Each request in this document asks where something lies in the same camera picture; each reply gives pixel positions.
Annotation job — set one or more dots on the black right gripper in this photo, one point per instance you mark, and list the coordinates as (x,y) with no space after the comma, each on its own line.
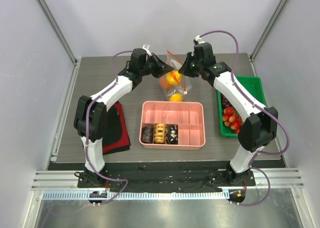
(188,66)

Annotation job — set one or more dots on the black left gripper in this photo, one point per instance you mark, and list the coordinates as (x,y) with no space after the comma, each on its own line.
(161,67)

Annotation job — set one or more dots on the yellow fake lemon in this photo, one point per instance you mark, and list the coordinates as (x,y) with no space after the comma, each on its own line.
(174,77)

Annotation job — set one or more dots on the clear zip bag orange seal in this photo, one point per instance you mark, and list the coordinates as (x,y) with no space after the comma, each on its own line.
(174,85)

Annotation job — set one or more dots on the purple fake grape bunch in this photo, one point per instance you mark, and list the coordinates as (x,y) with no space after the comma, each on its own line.
(225,102)

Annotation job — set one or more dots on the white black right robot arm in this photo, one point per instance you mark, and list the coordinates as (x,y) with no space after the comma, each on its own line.
(258,129)

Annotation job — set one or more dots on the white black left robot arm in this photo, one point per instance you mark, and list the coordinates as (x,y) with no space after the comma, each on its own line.
(90,119)

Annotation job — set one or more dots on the orange fake orange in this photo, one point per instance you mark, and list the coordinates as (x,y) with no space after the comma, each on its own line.
(164,84)

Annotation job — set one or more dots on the yellow orange fake fruit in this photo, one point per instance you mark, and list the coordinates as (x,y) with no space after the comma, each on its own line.
(176,97)

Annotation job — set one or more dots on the pink divided organizer tray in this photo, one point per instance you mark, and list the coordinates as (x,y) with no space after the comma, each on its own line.
(188,117)

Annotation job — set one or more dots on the gold patterned tape roll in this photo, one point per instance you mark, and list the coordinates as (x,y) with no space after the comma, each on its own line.
(159,135)

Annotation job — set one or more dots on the black white patterned tape roll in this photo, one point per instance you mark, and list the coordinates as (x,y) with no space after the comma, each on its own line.
(172,133)

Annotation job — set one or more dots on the dark patterned tape roll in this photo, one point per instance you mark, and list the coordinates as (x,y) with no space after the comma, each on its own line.
(147,134)

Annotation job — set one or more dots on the red cloth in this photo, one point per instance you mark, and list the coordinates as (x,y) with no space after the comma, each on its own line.
(116,138)

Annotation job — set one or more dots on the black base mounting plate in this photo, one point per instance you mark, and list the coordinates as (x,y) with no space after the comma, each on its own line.
(166,178)

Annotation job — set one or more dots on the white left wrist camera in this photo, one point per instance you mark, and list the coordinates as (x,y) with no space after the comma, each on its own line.
(146,47)

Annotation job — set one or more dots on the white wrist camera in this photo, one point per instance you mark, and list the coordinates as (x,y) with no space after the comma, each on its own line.
(198,40)
(146,47)

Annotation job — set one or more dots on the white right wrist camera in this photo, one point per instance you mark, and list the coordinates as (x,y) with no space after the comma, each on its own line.
(198,40)

